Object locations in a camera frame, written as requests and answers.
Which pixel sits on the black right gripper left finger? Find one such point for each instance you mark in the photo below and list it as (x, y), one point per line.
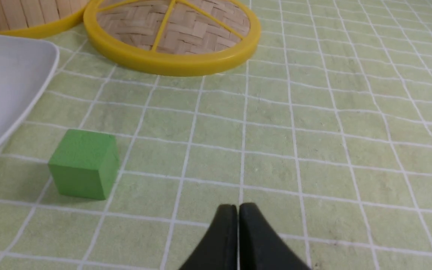
(218, 249)

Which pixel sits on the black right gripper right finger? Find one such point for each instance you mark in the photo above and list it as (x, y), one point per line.
(260, 246)

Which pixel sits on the white square plate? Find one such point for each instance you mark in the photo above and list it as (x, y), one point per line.
(26, 68)

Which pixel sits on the green checkered tablecloth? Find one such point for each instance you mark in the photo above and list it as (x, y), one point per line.
(328, 128)

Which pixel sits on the green cube block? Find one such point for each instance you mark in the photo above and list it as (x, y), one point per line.
(85, 164)

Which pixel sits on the woven bamboo steamer lid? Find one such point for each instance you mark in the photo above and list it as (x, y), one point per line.
(177, 38)

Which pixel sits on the bamboo steamer basket yellow rim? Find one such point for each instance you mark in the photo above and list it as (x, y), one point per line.
(39, 18)

